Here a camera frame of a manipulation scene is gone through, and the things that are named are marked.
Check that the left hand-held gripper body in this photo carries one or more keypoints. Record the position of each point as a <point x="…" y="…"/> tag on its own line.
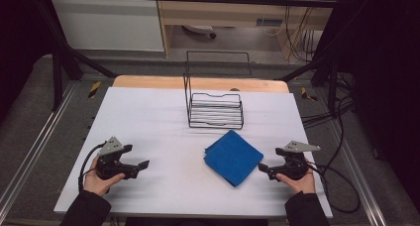
<point x="109" y="163"/>

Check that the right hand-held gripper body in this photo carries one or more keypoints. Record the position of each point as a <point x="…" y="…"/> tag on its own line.
<point x="295" y="163"/>

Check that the blue towel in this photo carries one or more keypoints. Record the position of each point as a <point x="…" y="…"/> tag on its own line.
<point x="232" y="158"/>

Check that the person's right hand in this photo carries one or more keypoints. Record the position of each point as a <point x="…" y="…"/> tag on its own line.
<point x="298" y="183"/>

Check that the person's left hand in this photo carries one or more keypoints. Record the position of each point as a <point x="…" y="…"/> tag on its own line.
<point x="99" y="183"/>

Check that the white table cover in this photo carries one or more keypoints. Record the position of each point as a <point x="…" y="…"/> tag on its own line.
<point x="148" y="120"/>

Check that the yellow black tape marker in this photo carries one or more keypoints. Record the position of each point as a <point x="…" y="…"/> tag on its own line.
<point x="94" y="89"/>
<point x="308" y="94"/>

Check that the wooden table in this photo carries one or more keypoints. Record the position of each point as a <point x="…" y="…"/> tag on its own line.
<point x="148" y="82"/>

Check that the white cabinet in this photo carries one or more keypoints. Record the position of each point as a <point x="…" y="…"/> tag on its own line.
<point x="105" y="24"/>

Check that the black curtain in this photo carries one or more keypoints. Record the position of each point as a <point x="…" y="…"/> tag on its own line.
<point x="20" y="37"/>
<point x="386" y="70"/>

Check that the grey chair base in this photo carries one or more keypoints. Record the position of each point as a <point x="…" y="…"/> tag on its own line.
<point x="199" y="29"/>

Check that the beige wooden desk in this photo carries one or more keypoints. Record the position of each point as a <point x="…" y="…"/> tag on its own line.
<point x="231" y="13"/>

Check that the aluminium floor rail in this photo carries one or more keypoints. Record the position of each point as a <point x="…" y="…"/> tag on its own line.
<point x="360" y="173"/>
<point x="36" y="146"/>

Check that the black upright frame post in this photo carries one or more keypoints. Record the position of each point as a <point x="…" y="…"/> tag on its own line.
<point x="332" y="90"/>
<point x="57" y="84"/>

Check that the black slanted frame strut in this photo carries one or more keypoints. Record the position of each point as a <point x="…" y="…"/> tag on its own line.
<point x="303" y="70"/>
<point x="76" y="54"/>

